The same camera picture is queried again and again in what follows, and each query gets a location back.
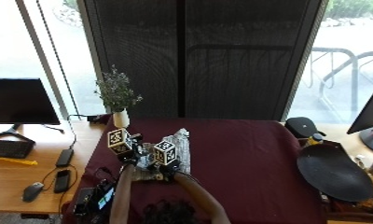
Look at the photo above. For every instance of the person's left hand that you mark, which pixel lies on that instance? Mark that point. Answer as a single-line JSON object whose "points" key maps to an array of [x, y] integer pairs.
{"points": [[133, 154]]}

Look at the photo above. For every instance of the white vase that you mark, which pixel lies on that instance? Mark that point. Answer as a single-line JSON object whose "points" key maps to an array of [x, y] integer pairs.
{"points": [[121, 118]]}

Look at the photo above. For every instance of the black monitor with thin stand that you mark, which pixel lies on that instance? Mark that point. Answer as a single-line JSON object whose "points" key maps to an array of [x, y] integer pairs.
{"points": [[20, 101]]}

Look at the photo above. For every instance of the black smartphone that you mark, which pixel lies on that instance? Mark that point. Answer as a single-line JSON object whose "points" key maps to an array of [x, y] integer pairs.
{"points": [[62, 181]]}

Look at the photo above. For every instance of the black keyboard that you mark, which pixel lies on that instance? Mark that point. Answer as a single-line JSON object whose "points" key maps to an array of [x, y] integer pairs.
{"points": [[9, 148]]}

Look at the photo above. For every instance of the black monitor with round base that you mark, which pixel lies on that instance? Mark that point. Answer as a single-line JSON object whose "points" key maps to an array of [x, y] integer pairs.
{"points": [[371, 112]]}

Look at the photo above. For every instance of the bunch of small pale flowers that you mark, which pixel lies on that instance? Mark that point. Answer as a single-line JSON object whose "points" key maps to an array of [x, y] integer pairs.
{"points": [[117, 90]]}

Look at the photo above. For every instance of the grey computer mouse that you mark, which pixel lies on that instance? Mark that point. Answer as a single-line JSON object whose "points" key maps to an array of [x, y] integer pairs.
{"points": [[33, 191]]}

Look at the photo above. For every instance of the person's right hand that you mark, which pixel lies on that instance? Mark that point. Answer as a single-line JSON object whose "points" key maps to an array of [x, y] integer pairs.
{"points": [[170, 170]]}

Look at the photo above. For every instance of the white marker cube, glove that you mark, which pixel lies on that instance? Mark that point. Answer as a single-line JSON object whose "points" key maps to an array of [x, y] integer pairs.
{"points": [[119, 141], [165, 152]]}

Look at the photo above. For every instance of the dark mesh window blind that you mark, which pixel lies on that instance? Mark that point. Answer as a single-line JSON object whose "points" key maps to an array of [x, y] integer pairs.
{"points": [[195, 59]]}

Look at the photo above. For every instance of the black device with lit screen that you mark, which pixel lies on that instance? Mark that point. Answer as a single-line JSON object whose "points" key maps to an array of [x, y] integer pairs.
{"points": [[101, 196]]}

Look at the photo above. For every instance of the white marker cube, right glove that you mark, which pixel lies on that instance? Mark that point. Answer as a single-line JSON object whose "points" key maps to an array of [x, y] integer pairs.
{"points": [[165, 152]]}

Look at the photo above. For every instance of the yellow flat tool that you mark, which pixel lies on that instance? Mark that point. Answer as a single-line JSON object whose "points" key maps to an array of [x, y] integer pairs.
{"points": [[18, 161]]}

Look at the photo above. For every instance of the black zip case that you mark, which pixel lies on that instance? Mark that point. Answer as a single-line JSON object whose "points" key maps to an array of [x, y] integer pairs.
{"points": [[303, 127]]}

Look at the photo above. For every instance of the dark red tablecloth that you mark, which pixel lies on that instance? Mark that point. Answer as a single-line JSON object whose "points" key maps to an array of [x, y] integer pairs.
{"points": [[244, 168]]}

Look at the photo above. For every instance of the black power adapter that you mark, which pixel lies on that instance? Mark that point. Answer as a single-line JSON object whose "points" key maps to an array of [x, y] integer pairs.
{"points": [[97, 118]]}

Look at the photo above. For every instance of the white marker cube, left glove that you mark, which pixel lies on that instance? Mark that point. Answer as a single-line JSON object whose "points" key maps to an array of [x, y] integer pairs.
{"points": [[119, 141]]}

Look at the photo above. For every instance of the grey metal bike rack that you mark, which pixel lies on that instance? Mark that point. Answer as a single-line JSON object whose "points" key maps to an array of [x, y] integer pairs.
{"points": [[344, 74]]}

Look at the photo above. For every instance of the yellow bottle with black cap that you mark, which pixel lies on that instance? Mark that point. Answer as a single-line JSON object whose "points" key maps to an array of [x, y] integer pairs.
{"points": [[315, 139]]}

